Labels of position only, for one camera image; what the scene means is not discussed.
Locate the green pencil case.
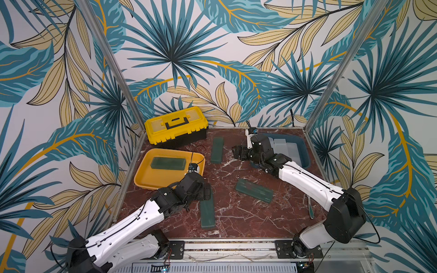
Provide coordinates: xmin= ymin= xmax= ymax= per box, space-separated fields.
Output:
xmin=235 ymin=179 xmax=274 ymax=204
xmin=150 ymin=157 xmax=186 ymax=171
xmin=200 ymin=192 xmax=216 ymax=229
xmin=211 ymin=137 xmax=224 ymax=164

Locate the clear case stack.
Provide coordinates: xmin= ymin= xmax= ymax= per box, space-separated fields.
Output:
xmin=286 ymin=142 xmax=302 ymax=167

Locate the yellow plastic tray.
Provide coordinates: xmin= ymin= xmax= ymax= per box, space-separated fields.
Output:
xmin=134 ymin=149 xmax=206 ymax=190

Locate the yellow black toolbox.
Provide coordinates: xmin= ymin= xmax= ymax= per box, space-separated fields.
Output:
xmin=145 ymin=106 xmax=209 ymax=149

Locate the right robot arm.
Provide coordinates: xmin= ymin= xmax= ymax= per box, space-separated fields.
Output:
xmin=232 ymin=128 xmax=366 ymax=257

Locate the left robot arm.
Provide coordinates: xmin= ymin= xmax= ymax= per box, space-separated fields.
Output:
xmin=65 ymin=172 xmax=212 ymax=273

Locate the teal plastic tray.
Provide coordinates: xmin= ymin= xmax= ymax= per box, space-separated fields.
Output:
xmin=259 ymin=133 xmax=310 ymax=169

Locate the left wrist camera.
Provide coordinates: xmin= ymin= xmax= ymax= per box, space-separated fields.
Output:
xmin=188 ymin=163 xmax=200 ymax=173

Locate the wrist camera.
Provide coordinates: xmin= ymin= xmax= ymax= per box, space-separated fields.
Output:
xmin=245 ymin=127 xmax=259 ymax=149
xmin=188 ymin=163 xmax=200 ymax=173

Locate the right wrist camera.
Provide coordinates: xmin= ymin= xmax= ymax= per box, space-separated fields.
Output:
xmin=245 ymin=127 xmax=259 ymax=149

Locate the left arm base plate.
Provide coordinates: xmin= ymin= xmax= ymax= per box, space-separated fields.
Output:
xmin=136 ymin=240 xmax=185 ymax=260

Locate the aluminium front rail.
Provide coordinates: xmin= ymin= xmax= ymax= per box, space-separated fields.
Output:
xmin=81 ymin=238 xmax=373 ymax=273

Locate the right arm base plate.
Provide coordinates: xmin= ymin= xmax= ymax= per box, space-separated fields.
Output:
xmin=274 ymin=240 xmax=323 ymax=259

